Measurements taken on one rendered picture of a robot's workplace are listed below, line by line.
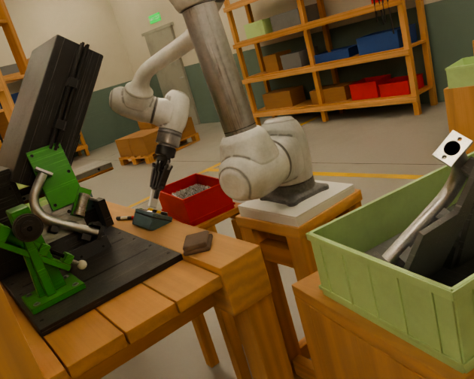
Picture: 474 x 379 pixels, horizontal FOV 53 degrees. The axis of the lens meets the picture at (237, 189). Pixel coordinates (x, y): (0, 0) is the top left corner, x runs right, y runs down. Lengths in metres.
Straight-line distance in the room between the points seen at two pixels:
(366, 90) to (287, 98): 1.46
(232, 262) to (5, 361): 0.56
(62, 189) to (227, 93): 0.66
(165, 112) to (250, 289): 0.77
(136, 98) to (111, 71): 10.13
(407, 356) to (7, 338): 0.78
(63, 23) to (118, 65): 1.49
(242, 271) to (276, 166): 0.34
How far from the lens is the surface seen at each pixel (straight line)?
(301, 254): 1.52
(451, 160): 0.88
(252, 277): 1.30
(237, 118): 1.38
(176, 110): 1.77
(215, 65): 1.38
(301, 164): 1.55
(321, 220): 1.53
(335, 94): 7.04
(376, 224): 1.27
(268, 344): 1.41
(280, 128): 1.52
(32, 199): 1.63
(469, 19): 6.53
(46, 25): 11.47
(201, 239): 1.36
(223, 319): 2.02
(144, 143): 7.64
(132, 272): 1.39
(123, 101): 1.76
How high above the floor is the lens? 1.42
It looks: 17 degrees down
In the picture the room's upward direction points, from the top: 16 degrees counter-clockwise
